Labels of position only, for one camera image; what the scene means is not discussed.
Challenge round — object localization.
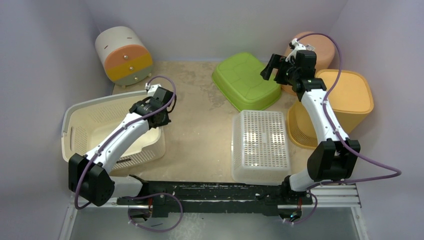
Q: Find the cream laundry basket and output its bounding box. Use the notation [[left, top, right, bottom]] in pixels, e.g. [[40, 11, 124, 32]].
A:
[[61, 90, 166, 170]]

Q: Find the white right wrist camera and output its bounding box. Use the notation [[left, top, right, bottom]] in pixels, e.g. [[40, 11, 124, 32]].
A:
[[285, 38, 315, 62]]

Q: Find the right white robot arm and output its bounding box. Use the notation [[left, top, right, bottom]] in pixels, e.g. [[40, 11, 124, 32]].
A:
[[260, 50, 361, 204]]

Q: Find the green plastic tub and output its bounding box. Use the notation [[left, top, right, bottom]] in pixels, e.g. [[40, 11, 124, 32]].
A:
[[211, 52, 282, 112]]

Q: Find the orange plastic bucket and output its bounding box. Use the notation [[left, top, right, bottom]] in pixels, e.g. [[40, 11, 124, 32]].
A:
[[281, 31, 336, 95]]

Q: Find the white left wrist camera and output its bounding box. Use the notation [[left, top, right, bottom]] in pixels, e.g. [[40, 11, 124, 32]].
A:
[[145, 83, 162, 97]]

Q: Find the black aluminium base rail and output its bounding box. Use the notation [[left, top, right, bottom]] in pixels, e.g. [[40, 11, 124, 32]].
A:
[[78, 176, 361, 222]]

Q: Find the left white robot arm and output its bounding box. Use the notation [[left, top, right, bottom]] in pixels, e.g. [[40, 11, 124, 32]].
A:
[[68, 86, 176, 210]]

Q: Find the white perforated plastic basket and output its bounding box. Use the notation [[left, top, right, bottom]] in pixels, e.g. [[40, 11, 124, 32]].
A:
[[231, 110, 292, 186]]

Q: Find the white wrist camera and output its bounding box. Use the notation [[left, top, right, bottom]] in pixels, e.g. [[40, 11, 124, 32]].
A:
[[145, 83, 162, 97], [285, 38, 315, 62]]

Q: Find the yellow slatted plastic basket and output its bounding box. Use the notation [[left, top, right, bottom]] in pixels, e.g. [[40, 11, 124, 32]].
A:
[[287, 70, 374, 150]]

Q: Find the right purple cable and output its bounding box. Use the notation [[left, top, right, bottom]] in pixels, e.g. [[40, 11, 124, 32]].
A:
[[283, 32, 402, 226]]

